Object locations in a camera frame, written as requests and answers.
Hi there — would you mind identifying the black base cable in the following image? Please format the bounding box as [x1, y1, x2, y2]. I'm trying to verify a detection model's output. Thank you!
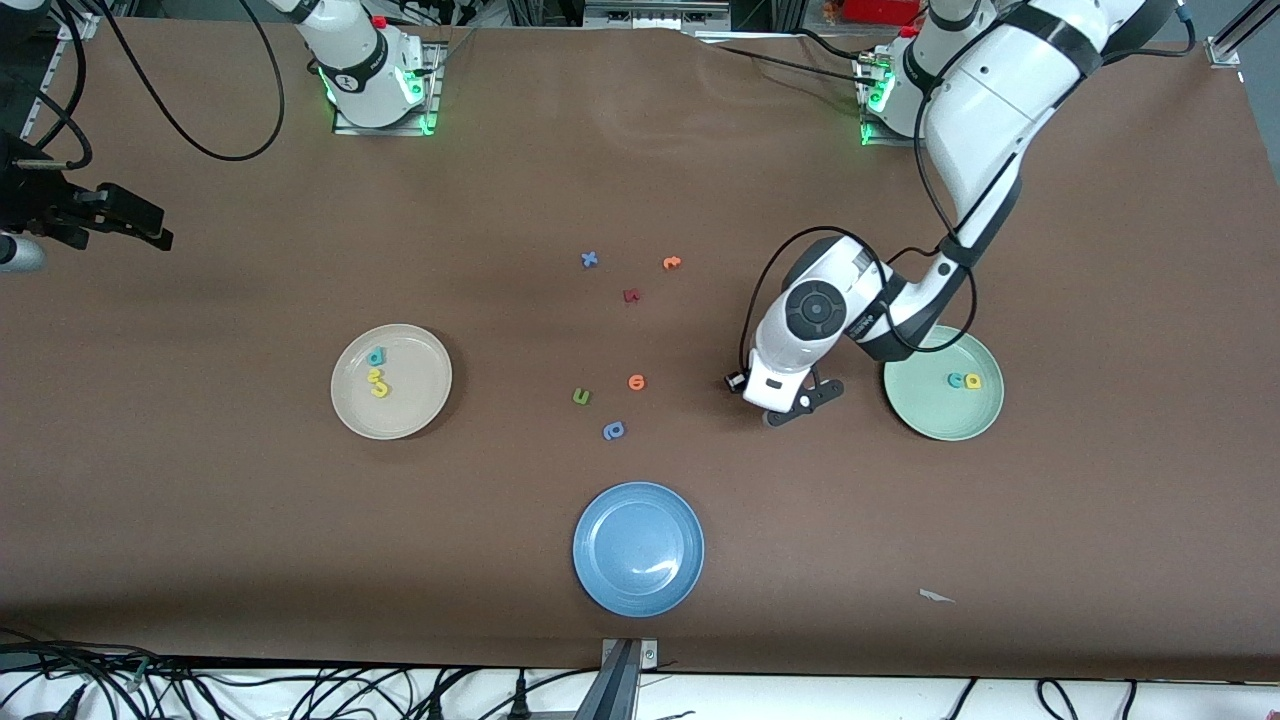
[700, 28, 891, 91]

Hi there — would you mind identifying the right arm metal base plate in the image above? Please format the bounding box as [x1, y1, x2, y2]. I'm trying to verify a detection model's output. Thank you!
[333, 42, 443, 137]

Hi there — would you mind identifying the aluminium corner profile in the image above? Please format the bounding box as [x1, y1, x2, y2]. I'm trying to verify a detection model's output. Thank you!
[20, 12, 101, 141]
[1205, 0, 1280, 67]

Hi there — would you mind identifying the beige brown plate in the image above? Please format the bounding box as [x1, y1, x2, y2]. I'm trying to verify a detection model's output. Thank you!
[330, 323, 453, 441]

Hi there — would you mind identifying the green plate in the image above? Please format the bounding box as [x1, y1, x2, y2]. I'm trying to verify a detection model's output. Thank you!
[883, 328, 1005, 442]

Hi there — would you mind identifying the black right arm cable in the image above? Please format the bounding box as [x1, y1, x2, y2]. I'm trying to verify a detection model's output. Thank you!
[25, 0, 287, 166]

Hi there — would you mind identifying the aluminium frame bar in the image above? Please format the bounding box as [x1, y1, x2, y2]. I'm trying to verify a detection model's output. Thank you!
[585, 0, 731, 31]

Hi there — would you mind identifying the black floor cable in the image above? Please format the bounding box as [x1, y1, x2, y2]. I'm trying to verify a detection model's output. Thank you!
[1035, 678, 1141, 720]
[0, 628, 151, 720]

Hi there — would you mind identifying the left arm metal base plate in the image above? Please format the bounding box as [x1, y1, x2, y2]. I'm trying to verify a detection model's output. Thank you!
[858, 55, 931, 149]

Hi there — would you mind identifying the grey metal camera bracket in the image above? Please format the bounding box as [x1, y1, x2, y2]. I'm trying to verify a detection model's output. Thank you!
[575, 638, 659, 720]

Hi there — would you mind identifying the blue plate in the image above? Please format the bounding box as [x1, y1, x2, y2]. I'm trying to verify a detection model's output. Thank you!
[572, 481, 705, 618]

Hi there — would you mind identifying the red box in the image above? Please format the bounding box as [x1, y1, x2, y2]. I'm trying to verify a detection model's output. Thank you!
[840, 0, 921, 26]

